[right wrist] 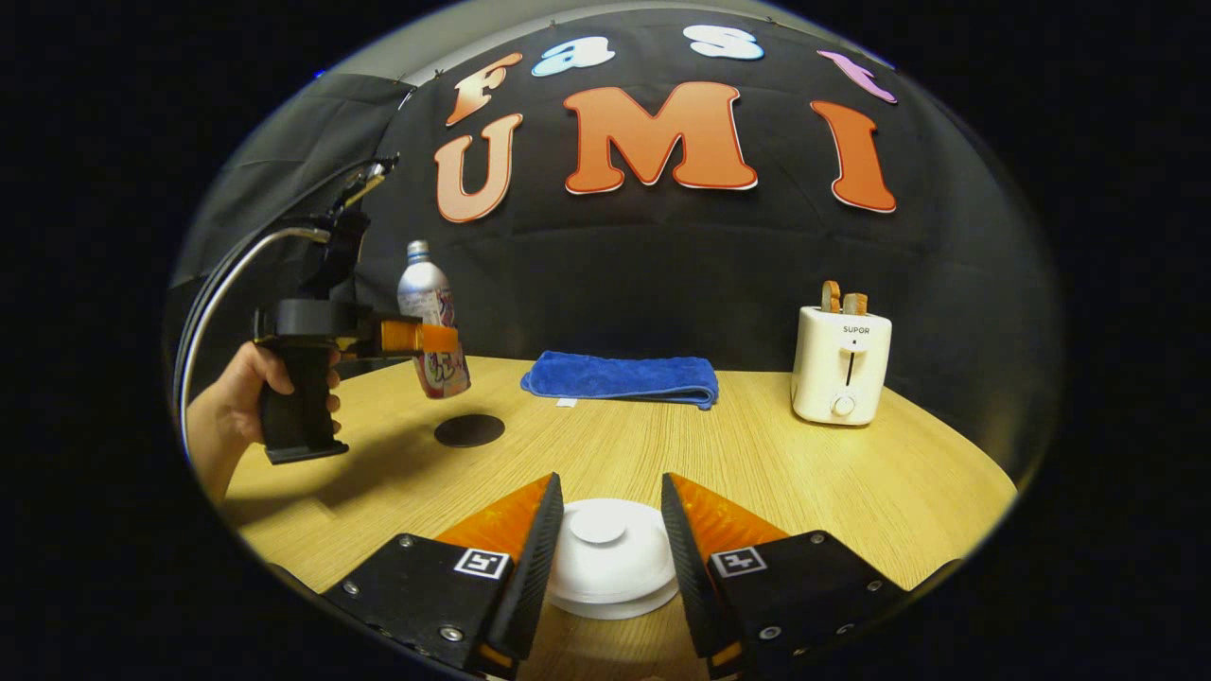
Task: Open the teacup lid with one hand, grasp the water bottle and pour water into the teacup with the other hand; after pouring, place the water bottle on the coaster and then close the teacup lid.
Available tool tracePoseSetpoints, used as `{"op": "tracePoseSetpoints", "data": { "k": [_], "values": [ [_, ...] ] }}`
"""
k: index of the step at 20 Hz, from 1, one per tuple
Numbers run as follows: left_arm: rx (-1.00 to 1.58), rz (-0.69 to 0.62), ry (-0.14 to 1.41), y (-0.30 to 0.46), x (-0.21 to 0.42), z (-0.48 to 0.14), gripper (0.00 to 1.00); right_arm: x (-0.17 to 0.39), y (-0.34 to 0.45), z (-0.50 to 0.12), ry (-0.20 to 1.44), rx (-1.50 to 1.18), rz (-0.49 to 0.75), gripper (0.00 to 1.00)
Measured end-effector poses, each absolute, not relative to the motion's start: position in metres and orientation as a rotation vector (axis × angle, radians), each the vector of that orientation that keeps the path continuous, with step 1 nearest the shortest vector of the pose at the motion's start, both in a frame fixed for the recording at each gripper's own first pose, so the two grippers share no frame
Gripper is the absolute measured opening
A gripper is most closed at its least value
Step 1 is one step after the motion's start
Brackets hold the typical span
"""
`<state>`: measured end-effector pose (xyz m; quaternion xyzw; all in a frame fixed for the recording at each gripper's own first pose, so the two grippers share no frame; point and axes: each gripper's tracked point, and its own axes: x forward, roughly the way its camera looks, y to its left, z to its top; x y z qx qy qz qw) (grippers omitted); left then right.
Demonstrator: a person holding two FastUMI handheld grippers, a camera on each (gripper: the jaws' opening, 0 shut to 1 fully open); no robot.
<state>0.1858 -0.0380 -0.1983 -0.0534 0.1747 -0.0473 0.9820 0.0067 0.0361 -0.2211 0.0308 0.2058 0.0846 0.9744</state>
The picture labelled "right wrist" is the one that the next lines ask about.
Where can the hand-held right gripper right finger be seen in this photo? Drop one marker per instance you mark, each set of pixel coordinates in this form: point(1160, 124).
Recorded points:
point(691, 577)

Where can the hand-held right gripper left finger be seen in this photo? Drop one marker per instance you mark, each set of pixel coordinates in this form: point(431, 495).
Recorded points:
point(530, 577)

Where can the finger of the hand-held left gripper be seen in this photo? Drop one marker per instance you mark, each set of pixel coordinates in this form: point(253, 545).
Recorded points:
point(416, 338)

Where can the silver water bottle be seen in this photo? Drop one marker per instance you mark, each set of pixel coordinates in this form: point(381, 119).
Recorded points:
point(424, 288)

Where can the dark round coaster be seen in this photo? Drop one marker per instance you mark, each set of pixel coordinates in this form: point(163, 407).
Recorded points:
point(469, 430)

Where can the blue towel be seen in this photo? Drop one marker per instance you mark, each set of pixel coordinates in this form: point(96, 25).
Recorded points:
point(620, 376)

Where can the white toaster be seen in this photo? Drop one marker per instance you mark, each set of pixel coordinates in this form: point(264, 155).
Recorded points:
point(840, 369)

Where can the black backdrop cloth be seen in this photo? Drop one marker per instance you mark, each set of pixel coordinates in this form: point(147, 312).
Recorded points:
point(662, 265)

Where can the toast slice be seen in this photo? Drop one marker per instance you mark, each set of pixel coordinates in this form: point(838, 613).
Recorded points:
point(831, 297)
point(855, 305)

